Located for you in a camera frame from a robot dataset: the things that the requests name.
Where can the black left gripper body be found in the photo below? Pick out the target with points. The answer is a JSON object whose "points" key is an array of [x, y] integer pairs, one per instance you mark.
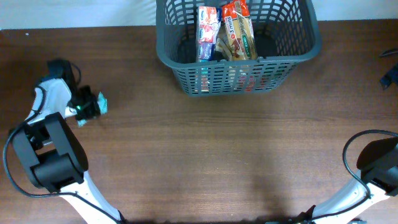
{"points": [[85, 100]]}

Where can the grey plastic basket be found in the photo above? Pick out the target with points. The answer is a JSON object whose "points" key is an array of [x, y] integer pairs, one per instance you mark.
{"points": [[285, 34]]}

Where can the green wet wipes pack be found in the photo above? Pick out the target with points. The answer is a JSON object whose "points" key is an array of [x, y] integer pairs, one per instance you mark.
{"points": [[103, 109]]}

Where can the spaghetti pasta packet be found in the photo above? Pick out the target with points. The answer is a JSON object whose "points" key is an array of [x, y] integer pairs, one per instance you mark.
{"points": [[239, 30]]}

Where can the Kleenex tissue multipack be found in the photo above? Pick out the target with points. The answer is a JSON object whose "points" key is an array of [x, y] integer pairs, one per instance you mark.
{"points": [[208, 26]]}

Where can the beige snack bag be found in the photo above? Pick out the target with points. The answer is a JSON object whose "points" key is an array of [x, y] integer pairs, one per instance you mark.
{"points": [[223, 49]]}

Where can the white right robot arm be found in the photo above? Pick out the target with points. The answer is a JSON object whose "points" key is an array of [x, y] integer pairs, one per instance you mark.
{"points": [[376, 181]]}

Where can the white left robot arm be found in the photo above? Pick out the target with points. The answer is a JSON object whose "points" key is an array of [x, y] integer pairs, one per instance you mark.
{"points": [[50, 153]]}

